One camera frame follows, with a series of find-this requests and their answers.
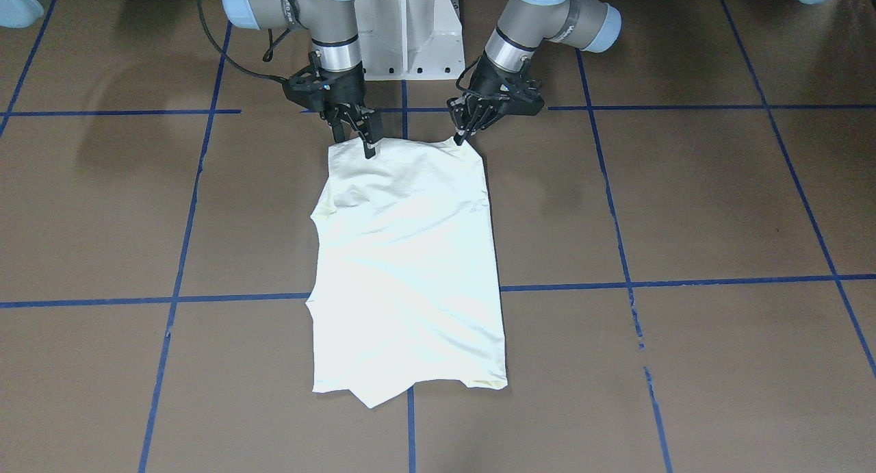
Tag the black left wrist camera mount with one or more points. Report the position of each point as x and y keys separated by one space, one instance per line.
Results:
x=521 y=97

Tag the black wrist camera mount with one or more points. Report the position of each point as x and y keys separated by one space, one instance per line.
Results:
x=521 y=97
x=309 y=87

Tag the cream long-sleeve cat shirt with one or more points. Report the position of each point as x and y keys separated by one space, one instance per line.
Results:
x=406 y=280

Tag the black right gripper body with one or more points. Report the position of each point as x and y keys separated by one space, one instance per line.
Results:
x=347 y=88

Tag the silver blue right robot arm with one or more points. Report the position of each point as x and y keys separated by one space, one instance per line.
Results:
x=331 y=25

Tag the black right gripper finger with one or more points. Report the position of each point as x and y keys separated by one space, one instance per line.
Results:
x=370 y=128
x=339 y=131

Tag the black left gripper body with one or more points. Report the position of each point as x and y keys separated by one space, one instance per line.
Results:
x=487 y=81

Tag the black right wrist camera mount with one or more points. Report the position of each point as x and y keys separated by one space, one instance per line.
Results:
x=309 y=87

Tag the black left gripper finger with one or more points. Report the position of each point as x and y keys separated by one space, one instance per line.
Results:
x=455 y=109
x=474 y=117

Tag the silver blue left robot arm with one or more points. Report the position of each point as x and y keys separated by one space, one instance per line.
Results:
x=586 y=25

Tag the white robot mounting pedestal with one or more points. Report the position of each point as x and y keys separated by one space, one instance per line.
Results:
x=410 y=40

